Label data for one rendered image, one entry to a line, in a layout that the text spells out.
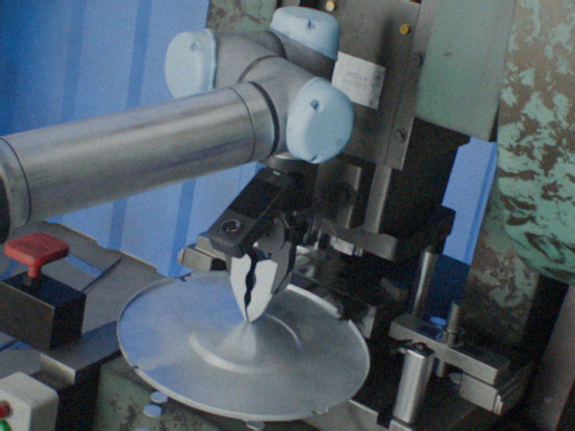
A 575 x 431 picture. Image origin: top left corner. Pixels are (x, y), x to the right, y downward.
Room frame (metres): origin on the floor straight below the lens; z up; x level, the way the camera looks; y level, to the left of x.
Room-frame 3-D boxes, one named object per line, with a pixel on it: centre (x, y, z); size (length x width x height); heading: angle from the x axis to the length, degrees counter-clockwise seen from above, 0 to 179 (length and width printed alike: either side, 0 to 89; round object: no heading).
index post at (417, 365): (1.29, -0.18, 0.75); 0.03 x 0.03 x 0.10; 60
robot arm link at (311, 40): (1.30, 0.02, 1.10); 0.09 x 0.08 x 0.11; 130
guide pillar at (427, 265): (1.51, -0.19, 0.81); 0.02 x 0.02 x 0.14; 60
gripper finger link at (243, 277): (1.31, 0.03, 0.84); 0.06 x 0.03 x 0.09; 150
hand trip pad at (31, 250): (1.46, 0.31, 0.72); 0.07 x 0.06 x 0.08; 150
